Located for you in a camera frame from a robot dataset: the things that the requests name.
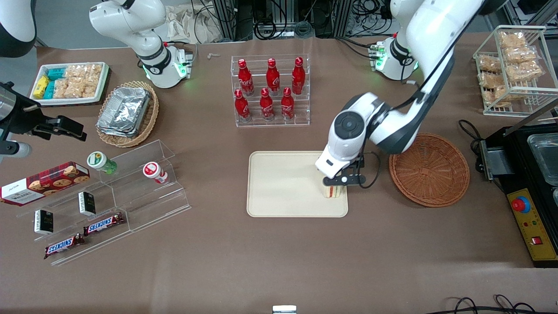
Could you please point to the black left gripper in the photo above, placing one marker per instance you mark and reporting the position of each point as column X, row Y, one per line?
column 355, row 165

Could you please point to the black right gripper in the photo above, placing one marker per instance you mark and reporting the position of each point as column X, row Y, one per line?
column 25, row 122

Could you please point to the triangular sandwich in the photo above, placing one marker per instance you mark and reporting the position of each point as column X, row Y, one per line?
column 335, row 192

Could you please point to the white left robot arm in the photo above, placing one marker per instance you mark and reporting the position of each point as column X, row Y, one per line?
column 436, row 30

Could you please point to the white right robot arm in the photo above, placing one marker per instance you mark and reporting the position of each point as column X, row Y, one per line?
column 130, row 22

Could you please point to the white rectangular snack tray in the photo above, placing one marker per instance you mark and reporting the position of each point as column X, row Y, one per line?
column 69, row 101

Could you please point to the beige plastic tray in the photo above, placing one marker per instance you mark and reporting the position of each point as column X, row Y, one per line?
column 283, row 187

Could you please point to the round brown wicker basket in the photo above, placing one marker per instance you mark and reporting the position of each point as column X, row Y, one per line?
column 431, row 174

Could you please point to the oval light wicker basket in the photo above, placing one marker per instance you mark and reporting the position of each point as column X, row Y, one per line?
column 150, row 117

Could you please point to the clear rice cracker bag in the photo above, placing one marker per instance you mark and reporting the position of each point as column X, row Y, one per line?
column 62, row 89
column 93, row 74
column 80, row 89
column 75, row 72

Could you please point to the teal snack packet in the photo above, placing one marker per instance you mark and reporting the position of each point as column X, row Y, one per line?
column 56, row 74
column 49, row 90

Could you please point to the green cap drink bottle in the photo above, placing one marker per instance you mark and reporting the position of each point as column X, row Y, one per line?
column 99, row 160

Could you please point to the yellow snack packet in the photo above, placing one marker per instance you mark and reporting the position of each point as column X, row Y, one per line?
column 40, row 86

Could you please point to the red tartan cookie box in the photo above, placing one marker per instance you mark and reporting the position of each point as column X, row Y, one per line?
column 43, row 183

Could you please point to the stack of foil trays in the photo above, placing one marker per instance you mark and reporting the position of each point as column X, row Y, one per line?
column 124, row 111

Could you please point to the clear acrylic bottle rack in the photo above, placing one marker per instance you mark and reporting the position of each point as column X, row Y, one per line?
column 305, row 117

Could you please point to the small black white box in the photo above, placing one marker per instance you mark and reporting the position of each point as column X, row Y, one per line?
column 87, row 203
column 43, row 221

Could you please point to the red cap drink bottle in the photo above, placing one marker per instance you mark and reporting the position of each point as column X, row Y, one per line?
column 153, row 171

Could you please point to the red cola bottle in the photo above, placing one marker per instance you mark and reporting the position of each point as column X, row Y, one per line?
column 242, row 107
column 298, row 78
column 287, row 105
column 267, row 107
column 245, row 80
column 273, row 78

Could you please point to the brown snickers bar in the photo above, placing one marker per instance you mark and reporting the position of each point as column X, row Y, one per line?
column 103, row 223
column 63, row 246

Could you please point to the clear acrylic stepped display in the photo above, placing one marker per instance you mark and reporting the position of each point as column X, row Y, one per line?
column 148, row 205

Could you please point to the grey metal block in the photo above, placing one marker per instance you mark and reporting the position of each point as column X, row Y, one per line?
column 497, row 161

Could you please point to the crumpled beige cloth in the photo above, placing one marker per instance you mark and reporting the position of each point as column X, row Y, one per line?
column 187, row 24

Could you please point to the black machine base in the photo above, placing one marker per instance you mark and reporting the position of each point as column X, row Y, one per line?
column 518, row 174

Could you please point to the clear fried snack bag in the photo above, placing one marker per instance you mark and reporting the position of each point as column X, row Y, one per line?
column 512, row 39
column 521, row 54
column 491, row 80
column 525, row 71
column 499, row 96
column 489, row 64

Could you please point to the red emergency stop button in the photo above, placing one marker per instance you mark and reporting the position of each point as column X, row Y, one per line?
column 521, row 205

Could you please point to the grey metal bar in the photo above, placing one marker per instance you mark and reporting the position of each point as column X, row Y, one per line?
column 532, row 118

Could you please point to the yellow control panel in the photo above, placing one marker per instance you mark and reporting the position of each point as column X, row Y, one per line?
column 538, row 226

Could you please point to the clear plastic container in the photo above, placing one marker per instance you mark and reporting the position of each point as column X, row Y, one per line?
column 545, row 157

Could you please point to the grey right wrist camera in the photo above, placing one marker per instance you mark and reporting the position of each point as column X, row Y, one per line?
column 15, row 150

